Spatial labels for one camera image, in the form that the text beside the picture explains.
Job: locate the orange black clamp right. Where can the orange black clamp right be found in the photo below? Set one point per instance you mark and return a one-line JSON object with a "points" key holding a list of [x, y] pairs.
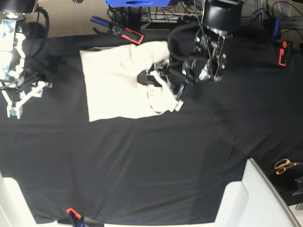
{"points": [[284, 53]]}

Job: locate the blue plastic box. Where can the blue plastic box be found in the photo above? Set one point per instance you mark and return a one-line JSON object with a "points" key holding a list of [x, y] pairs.
{"points": [[138, 3]]}

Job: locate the white power strip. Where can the white power strip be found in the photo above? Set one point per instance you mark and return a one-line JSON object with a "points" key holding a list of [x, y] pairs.
{"points": [[189, 19]]}

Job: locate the black table cloth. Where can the black table cloth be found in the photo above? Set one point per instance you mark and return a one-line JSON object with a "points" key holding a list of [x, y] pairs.
{"points": [[165, 170]]}

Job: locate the white table frame left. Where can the white table frame left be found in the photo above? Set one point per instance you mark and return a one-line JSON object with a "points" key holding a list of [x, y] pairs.
{"points": [[14, 211]]}

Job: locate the orange handled scissors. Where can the orange handled scissors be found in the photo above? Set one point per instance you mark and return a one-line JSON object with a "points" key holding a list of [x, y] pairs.
{"points": [[284, 164]]}

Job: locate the white table frame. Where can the white table frame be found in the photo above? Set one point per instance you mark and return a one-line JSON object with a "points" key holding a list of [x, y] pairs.
{"points": [[253, 202], [14, 211]]}

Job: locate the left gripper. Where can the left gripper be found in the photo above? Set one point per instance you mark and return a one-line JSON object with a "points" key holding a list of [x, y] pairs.
{"points": [[169, 75]]}

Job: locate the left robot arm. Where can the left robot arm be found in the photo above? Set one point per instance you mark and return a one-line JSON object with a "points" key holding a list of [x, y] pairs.
{"points": [[219, 20]]}

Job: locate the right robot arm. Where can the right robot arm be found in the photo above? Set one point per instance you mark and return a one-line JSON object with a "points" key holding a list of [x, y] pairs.
{"points": [[24, 30]]}

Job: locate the blue orange clamp tool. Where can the blue orange clamp tool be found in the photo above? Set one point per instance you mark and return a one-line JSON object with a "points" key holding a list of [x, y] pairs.
{"points": [[120, 31]]}

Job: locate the white table frame right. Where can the white table frame right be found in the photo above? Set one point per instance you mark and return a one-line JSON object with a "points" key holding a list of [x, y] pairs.
{"points": [[253, 202]]}

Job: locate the orange clamp bottom edge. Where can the orange clamp bottom edge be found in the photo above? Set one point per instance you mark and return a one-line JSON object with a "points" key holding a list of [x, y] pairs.
{"points": [[72, 211]]}

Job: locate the white T-shirt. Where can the white T-shirt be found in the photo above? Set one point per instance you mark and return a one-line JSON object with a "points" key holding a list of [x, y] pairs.
{"points": [[111, 83]]}

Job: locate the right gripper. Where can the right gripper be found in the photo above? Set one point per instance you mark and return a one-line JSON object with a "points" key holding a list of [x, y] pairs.
{"points": [[13, 87]]}

